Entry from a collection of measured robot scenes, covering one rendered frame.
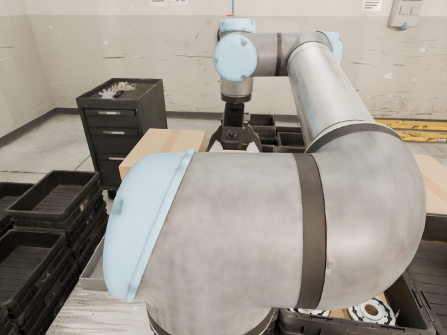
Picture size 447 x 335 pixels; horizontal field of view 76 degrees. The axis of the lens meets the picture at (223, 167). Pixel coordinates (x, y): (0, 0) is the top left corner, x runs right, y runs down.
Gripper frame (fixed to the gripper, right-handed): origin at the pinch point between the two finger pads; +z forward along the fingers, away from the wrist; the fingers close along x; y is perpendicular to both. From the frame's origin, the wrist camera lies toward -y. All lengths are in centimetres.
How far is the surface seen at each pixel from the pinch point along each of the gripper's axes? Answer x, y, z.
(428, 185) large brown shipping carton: -70, 30, 20
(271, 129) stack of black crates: -22, 157, 52
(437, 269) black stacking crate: -58, -3, 27
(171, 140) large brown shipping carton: 33, 59, 19
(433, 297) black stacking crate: -52, -13, 27
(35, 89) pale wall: 284, 298, 63
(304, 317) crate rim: -16.2, -27.6, 16.9
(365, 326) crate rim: -27.9, -28.5, 16.9
